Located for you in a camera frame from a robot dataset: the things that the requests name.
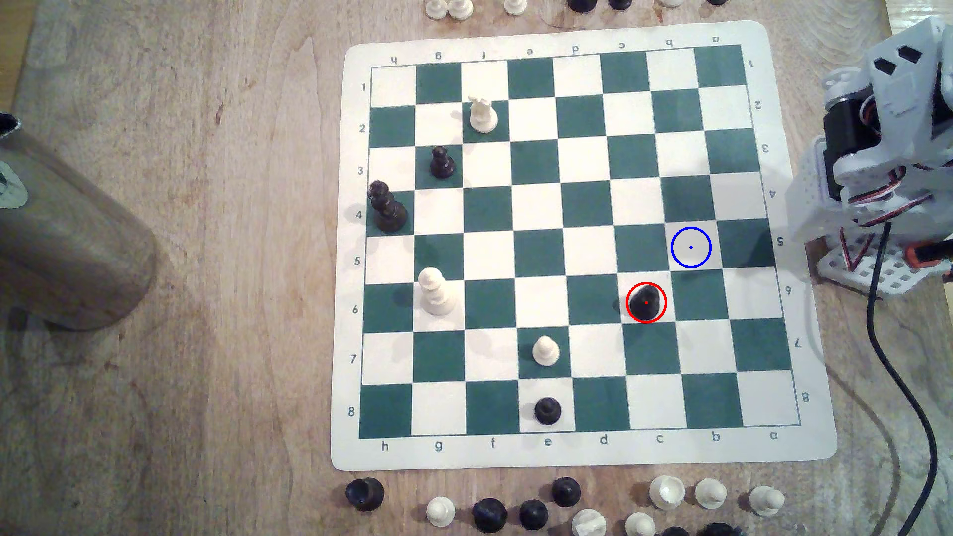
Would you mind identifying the red black servo wires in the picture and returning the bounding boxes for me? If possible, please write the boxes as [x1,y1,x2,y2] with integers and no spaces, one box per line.
[840,167,935,272]

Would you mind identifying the green and white chess mat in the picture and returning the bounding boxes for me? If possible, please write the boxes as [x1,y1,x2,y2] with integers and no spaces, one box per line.
[330,20,839,472]

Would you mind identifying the black chess rook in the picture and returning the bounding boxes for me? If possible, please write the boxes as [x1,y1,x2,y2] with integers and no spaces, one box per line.
[345,478,386,512]

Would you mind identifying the black cable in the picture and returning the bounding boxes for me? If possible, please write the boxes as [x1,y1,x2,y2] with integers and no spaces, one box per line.
[866,223,938,536]

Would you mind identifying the wooden round post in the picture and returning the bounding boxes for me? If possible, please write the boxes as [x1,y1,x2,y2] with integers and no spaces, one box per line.
[0,112,159,332]

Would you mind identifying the black chess queen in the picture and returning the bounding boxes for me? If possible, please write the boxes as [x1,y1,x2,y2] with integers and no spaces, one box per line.
[368,180,409,233]

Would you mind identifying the white chess rook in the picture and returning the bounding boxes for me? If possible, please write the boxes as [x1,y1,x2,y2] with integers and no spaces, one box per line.
[648,475,686,511]

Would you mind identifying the white perforated base plate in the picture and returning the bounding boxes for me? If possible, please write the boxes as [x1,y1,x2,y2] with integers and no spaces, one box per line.
[815,234,943,299]

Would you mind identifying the orange clamp handle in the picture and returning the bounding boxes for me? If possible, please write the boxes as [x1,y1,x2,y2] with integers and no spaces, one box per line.
[904,240,953,269]

